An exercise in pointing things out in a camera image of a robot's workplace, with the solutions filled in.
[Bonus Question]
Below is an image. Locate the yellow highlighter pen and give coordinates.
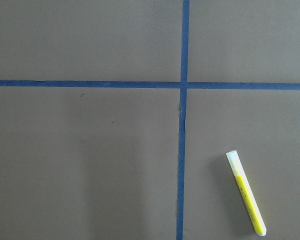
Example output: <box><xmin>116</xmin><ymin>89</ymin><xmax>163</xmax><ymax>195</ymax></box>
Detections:
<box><xmin>226</xmin><ymin>150</ymin><xmax>267</xmax><ymax>237</ymax></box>

